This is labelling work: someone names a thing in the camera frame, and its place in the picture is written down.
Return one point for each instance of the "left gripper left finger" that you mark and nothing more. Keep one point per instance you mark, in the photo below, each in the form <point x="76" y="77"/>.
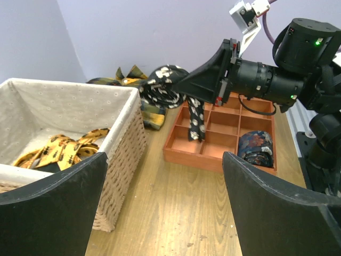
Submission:
<point x="54" y="215"/>

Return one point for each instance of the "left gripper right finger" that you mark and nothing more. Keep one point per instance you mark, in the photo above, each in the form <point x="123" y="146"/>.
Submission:
<point x="275" y="217"/>

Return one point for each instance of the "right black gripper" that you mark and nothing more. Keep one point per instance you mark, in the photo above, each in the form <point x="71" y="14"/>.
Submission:
<point x="304" y="70"/>

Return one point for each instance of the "orange compartment tray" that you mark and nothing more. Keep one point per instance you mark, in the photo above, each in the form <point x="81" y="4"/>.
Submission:
<point x="225" y="125"/>

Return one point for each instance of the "black floral tie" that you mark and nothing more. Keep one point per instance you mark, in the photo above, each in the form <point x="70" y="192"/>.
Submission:
<point x="157" y="91"/>

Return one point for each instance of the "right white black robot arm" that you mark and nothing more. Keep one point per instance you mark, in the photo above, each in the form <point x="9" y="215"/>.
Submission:
<point x="325" y="125"/>

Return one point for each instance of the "yellow plaid shirt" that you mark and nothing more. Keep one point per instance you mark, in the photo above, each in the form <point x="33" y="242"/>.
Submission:
<point x="153" y="116"/>

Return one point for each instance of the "orange patterned tie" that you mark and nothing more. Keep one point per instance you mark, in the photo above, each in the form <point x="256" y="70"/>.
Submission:
<point x="62" y="152"/>

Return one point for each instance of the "rolled dark floral tie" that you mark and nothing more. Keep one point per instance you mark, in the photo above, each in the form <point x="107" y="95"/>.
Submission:
<point x="256" y="148"/>

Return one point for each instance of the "wicker basket with liner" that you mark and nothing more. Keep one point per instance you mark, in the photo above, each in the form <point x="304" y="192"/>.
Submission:
<point x="34" y="111"/>

